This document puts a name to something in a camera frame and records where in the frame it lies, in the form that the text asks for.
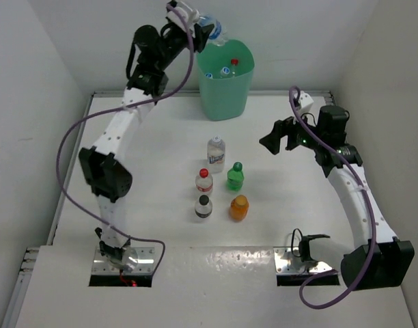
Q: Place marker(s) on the green soda bottle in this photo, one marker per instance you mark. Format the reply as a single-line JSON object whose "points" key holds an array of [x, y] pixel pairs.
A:
{"points": [[235, 177]]}

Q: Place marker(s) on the Aquafina bottle white cap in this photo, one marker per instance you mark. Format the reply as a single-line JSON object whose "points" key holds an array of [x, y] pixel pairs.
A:
{"points": [[218, 35]]}

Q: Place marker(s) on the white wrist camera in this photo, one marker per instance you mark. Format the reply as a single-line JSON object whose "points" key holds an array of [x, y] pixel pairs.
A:
{"points": [[182, 14], [303, 103]]}

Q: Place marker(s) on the clear bottle colourful label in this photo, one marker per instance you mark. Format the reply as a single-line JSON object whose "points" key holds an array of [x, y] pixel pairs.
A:
{"points": [[216, 154]]}

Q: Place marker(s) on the large red-cap cola bottle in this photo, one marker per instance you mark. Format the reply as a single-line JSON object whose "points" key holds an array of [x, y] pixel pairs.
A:
{"points": [[233, 67]]}

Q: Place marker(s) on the aluminium rail left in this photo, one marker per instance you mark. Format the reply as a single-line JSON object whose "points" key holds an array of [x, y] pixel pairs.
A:
{"points": [[35, 212]]}

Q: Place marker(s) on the black-cap black-label bottle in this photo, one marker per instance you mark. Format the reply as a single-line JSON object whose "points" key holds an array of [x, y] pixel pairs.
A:
{"points": [[203, 207]]}

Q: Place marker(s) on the orange juice bottle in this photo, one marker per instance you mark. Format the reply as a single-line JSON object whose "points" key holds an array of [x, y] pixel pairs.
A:
{"points": [[239, 208]]}

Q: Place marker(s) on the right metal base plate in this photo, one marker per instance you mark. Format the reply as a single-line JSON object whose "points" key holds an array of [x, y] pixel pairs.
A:
{"points": [[286, 263]]}

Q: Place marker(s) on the green plastic bin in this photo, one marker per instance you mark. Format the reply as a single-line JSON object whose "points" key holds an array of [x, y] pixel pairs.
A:
{"points": [[226, 98]]}

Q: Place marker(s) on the metal base plate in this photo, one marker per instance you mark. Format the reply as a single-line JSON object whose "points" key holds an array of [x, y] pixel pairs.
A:
{"points": [[135, 261], [286, 263]]}

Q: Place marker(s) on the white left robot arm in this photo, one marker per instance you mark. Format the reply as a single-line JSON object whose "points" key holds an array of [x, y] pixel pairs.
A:
{"points": [[103, 164]]}

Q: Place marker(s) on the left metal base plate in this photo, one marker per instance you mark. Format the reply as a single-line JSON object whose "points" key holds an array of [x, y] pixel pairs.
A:
{"points": [[135, 261]]}

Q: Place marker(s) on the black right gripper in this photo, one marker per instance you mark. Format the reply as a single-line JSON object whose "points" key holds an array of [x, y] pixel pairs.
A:
{"points": [[281, 128]]}

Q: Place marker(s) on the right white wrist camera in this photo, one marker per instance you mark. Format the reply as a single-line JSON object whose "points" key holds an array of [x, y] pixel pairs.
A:
{"points": [[303, 103]]}

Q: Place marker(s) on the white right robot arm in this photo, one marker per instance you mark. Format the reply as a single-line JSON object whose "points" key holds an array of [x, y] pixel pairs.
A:
{"points": [[342, 165]]}

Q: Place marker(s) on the small red-cap cola bottle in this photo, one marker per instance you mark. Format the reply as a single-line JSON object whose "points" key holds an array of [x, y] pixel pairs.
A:
{"points": [[204, 181]]}

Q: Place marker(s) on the clear Pocari bottle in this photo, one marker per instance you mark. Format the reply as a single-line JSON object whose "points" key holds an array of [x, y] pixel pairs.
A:
{"points": [[208, 75], [224, 72]]}

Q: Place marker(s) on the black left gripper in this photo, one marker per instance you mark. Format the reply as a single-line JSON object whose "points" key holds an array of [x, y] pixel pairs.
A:
{"points": [[200, 35]]}

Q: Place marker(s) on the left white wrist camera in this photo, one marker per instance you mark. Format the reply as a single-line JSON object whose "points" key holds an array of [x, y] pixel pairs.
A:
{"points": [[182, 14]]}

